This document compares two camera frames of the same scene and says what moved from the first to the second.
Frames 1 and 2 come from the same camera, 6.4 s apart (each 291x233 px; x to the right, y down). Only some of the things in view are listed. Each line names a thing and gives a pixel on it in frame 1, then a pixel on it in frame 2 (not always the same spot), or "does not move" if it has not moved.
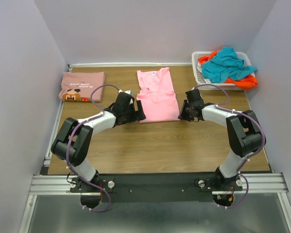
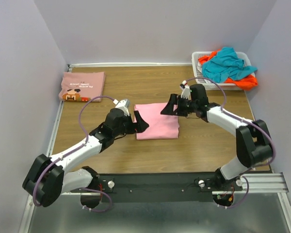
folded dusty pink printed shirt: (77, 86) does not move
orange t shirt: (249, 82) does not move
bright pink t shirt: (158, 97) -> (161, 126)
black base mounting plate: (156, 188) does not move
